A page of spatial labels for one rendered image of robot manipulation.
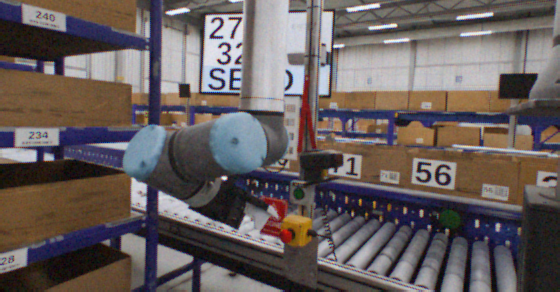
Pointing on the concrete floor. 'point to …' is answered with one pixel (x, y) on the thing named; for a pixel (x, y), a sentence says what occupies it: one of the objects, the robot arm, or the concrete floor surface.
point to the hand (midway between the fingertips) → (258, 207)
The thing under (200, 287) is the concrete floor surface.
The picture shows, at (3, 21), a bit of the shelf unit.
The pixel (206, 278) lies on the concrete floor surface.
